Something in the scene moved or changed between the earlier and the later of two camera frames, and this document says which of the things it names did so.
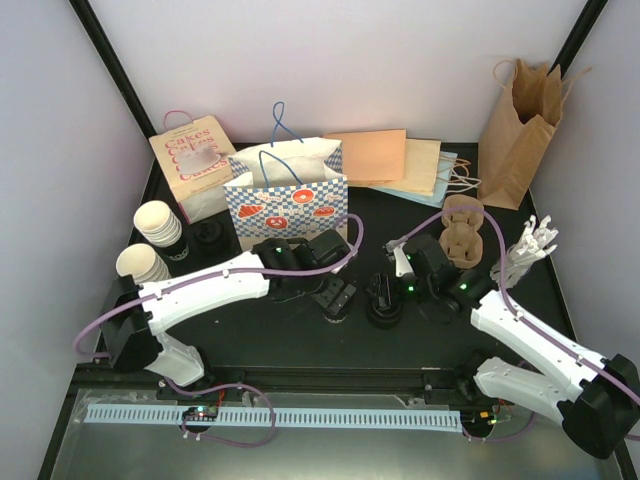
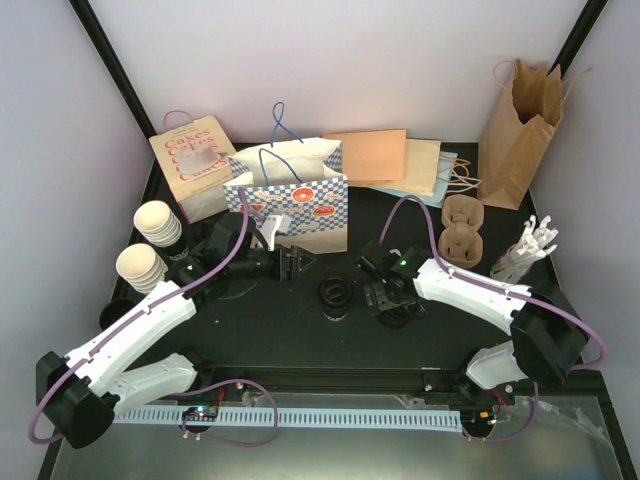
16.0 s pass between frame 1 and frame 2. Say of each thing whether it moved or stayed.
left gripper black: moved
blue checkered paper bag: stayed
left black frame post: stayed
